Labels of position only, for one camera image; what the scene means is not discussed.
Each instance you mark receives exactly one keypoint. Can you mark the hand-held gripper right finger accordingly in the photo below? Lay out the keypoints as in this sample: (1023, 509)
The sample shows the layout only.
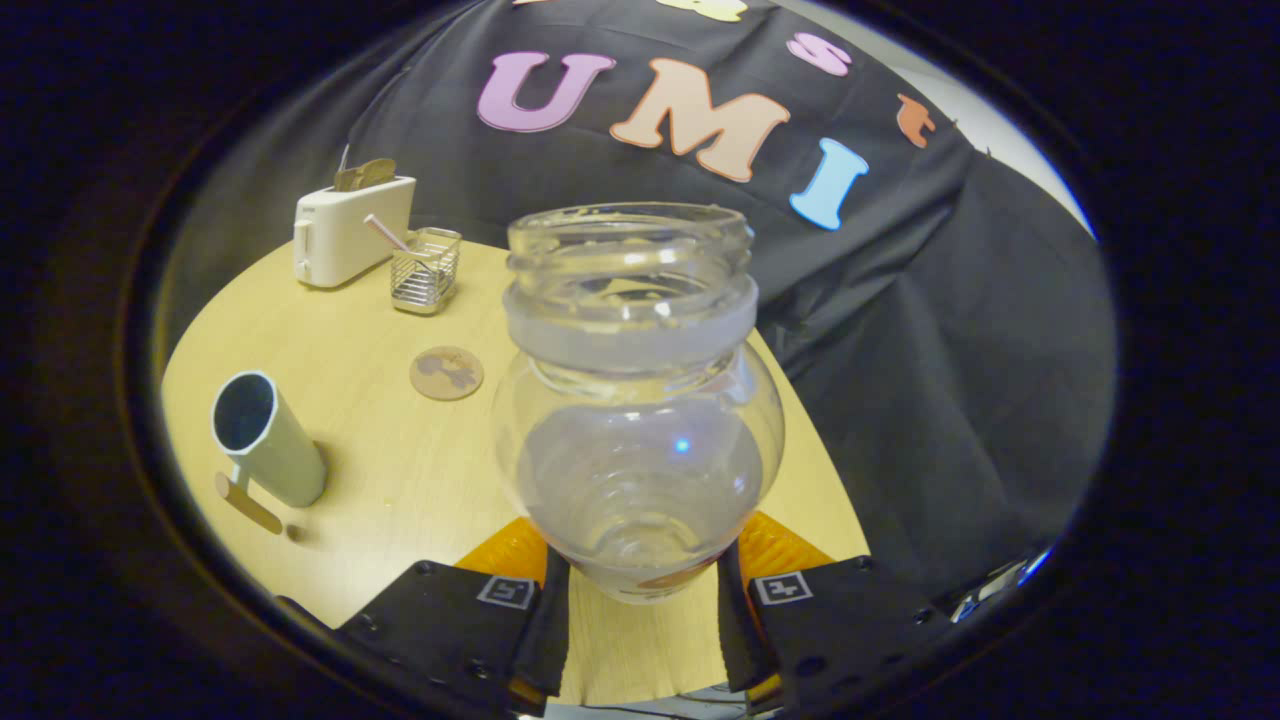
(850, 625)

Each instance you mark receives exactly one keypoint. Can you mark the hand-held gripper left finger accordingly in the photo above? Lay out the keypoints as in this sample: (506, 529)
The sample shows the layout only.
(450, 625)

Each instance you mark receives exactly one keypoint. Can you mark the tall white cup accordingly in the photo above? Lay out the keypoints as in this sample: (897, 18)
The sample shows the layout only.
(285, 455)

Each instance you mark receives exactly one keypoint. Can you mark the clear plastic juice bottle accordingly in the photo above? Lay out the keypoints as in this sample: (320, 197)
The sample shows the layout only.
(640, 470)

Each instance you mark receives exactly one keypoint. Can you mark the round cork coaster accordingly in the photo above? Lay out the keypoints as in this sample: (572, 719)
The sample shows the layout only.
(447, 373)

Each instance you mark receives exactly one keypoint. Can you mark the light wooden table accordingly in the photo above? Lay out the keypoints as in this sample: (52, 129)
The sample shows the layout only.
(400, 480)

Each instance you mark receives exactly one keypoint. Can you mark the black backdrop cloth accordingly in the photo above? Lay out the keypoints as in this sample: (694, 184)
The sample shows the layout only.
(950, 350)

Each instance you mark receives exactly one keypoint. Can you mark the striped straw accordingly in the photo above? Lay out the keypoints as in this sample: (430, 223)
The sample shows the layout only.
(385, 232)

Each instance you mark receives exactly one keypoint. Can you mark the white toaster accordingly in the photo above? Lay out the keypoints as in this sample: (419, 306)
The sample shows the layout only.
(345, 232)

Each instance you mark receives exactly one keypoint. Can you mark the brown toast slice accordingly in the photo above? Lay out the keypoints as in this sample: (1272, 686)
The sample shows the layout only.
(363, 174)

